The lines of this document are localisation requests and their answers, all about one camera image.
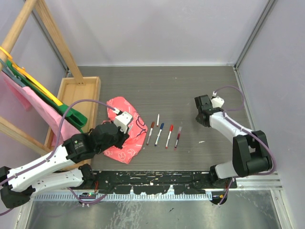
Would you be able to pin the aluminium rail front edge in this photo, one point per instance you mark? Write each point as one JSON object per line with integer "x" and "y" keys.
{"x": 266, "y": 182}

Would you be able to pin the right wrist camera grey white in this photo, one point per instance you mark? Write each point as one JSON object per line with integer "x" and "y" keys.
{"x": 217, "y": 102}

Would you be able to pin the aluminium corner profile right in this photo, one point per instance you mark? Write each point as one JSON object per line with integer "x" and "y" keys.
{"x": 258, "y": 26}

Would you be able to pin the slotted cable duct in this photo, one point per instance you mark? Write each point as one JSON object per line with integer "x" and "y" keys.
{"x": 65, "y": 196}

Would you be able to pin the aluminium corner profile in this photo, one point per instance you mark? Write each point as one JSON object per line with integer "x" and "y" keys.
{"x": 47, "y": 35}
{"x": 258, "y": 26}

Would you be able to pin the short white pen red tip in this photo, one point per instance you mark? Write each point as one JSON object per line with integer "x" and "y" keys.
{"x": 169, "y": 136}

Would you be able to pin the aluminium corner profile left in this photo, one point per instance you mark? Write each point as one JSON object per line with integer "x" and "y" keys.
{"x": 47, "y": 35}

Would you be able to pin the yellow hanger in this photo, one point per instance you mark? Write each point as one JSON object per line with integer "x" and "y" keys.
{"x": 30, "y": 78}

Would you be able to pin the wooden clothes rack frame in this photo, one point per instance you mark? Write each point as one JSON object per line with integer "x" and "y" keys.
{"x": 5, "y": 126}

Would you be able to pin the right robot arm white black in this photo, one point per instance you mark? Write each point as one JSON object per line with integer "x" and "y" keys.
{"x": 250, "y": 152}

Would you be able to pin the dark red capped pen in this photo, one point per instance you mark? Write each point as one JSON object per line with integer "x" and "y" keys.
{"x": 178, "y": 137}

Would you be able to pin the white pen brown cap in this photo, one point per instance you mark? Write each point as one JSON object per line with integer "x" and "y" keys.
{"x": 150, "y": 133}

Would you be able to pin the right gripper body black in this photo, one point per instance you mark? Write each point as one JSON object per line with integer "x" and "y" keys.
{"x": 198, "y": 119}

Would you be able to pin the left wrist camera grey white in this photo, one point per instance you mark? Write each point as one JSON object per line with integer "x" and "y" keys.
{"x": 123, "y": 121}

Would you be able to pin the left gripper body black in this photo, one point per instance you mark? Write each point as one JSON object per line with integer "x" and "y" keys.
{"x": 119, "y": 139}

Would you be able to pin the grey-blue hanger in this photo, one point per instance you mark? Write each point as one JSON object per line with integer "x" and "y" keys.
{"x": 10, "y": 74}

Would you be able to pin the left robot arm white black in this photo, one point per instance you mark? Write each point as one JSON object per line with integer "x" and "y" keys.
{"x": 18, "y": 183}

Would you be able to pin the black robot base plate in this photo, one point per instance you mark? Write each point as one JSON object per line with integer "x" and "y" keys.
{"x": 151, "y": 182}

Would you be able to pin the pink garment on hanger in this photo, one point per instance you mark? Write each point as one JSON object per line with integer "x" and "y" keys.
{"x": 28, "y": 98}

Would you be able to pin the green garment on hanger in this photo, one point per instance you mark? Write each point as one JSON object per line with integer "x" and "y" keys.
{"x": 75, "y": 118}

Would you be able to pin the wooden rack base tray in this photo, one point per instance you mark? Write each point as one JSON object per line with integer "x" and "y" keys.
{"x": 70, "y": 92}

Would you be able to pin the coral patterned cloth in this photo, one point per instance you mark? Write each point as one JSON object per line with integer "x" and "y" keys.
{"x": 134, "y": 143}

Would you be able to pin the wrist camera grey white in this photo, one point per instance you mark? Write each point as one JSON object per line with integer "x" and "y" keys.
{"x": 217, "y": 102}
{"x": 123, "y": 121}

